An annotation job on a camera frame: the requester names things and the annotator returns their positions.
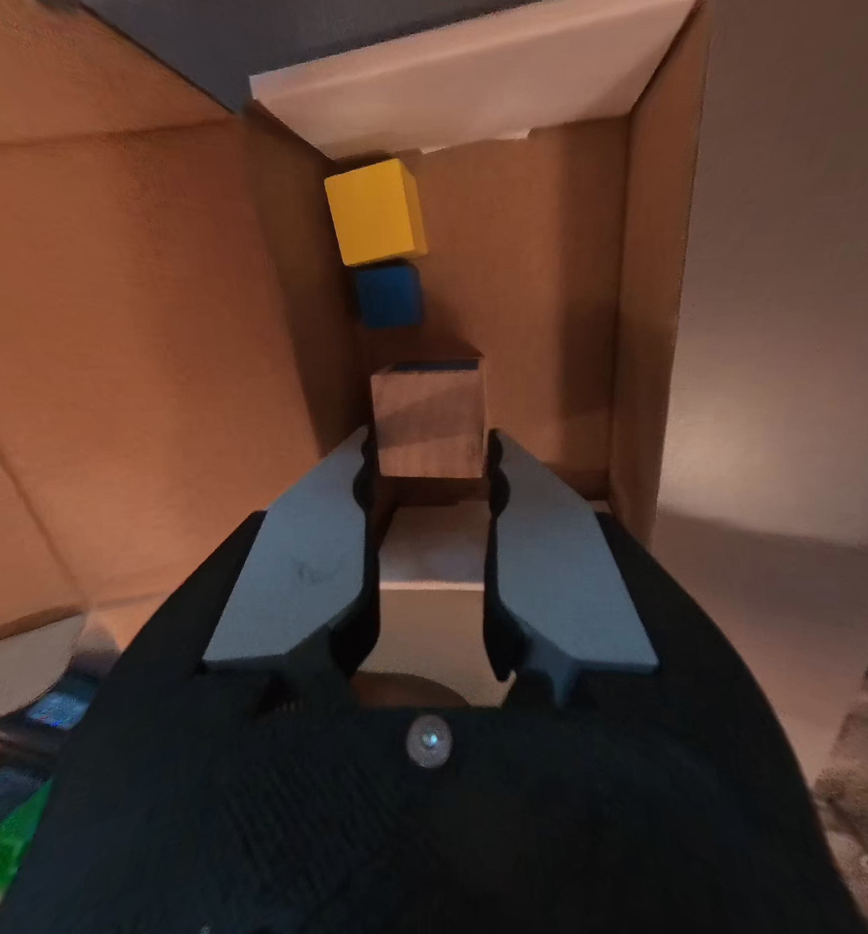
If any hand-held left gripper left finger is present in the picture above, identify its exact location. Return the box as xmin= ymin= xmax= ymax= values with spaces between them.
xmin=202 ymin=425 xmax=382 ymax=676

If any pale wooden cube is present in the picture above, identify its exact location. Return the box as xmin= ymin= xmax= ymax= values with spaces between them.
xmin=370 ymin=354 xmax=488 ymax=480

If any white cardboard mailer box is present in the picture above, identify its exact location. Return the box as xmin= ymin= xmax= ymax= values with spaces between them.
xmin=0 ymin=0 xmax=714 ymax=701

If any blue wooden cube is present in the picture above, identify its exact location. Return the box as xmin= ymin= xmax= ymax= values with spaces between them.
xmin=354 ymin=263 xmax=425 ymax=329

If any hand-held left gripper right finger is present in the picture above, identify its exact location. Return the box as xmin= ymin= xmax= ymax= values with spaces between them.
xmin=484 ymin=428 xmax=660 ymax=709

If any yellow wooden cube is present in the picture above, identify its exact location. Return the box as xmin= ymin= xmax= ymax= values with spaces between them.
xmin=323 ymin=158 xmax=429 ymax=267

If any black device with small screen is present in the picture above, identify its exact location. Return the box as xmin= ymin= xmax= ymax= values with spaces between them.
xmin=0 ymin=671 xmax=101 ymax=754

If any green plastic bin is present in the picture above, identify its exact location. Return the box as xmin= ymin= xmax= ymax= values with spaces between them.
xmin=0 ymin=779 xmax=53 ymax=907

